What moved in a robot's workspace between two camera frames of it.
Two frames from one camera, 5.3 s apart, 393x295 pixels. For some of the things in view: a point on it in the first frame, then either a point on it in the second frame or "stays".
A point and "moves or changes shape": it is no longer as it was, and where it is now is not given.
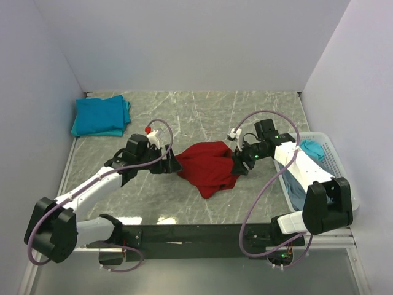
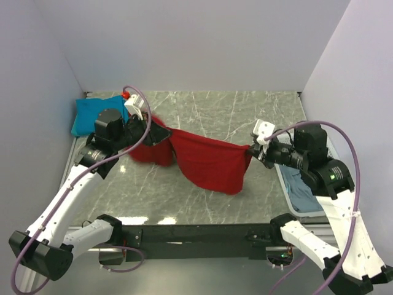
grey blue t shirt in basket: x=296 y=192 stays
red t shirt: x=207 y=166 moves or changes shape
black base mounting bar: x=156 y=243 stays
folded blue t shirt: x=94 y=115 stays
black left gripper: x=167 y=165 → x=157 y=133
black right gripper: x=240 y=157 → x=263 y=152
